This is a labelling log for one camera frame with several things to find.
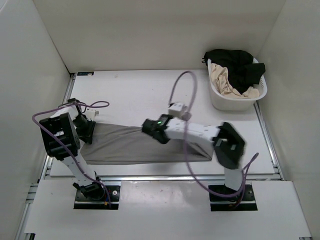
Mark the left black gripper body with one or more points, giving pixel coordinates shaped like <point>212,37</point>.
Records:
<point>85,127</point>

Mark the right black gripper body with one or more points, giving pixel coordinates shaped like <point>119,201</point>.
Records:
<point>163,142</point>

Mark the grey trousers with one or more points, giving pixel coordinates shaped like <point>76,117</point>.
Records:
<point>114,144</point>

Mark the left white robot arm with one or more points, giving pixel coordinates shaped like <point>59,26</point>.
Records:
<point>63,131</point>

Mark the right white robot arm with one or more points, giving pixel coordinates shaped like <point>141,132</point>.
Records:
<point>222,141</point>

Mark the dark label sticker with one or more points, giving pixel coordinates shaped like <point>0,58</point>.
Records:
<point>85,73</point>

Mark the white laundry basket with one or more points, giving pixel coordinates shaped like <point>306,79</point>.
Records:
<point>225,103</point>

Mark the beige garment in basket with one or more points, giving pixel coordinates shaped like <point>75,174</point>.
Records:
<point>219,78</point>

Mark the black garment in basket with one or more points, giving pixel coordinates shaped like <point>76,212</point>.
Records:
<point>242,72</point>

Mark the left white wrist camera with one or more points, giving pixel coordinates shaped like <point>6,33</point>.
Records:
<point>91,114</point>

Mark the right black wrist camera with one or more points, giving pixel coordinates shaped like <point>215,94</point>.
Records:
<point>179,110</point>

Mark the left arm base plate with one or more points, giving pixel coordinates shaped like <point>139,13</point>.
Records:
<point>95,197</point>

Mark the aluminium table frame rail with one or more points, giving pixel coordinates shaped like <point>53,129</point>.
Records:
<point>160,201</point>

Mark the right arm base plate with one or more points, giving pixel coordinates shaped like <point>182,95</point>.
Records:
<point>243,202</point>

